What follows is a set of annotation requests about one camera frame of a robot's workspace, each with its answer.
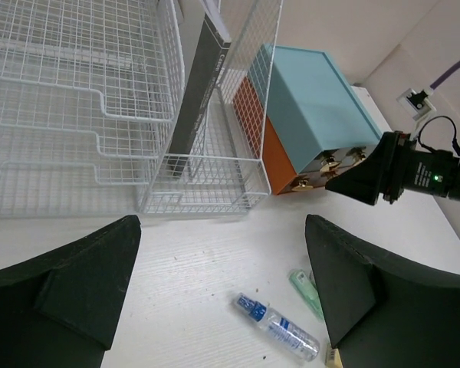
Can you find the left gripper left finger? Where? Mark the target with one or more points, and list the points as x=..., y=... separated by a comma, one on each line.
x=62, y=308

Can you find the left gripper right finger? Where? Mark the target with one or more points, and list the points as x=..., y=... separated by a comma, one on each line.
x=381, y=309

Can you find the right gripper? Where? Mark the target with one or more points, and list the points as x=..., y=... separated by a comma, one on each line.
x=393, y=166

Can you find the clear blue spray bottle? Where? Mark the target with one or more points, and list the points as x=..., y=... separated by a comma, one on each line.
x=278, y=328

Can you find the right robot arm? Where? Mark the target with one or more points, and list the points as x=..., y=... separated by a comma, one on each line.
x=454, y=192

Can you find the yellow eraser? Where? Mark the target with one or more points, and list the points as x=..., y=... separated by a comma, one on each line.
x=332, y=358

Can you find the green transparent case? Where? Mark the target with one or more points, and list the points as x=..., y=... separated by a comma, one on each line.
x=308, y=292

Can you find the teal orange drawer box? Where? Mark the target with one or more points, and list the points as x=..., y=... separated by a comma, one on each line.
x=302, y=118

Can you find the white wire desk organizer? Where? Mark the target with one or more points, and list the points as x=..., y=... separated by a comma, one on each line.
x=90, y=95

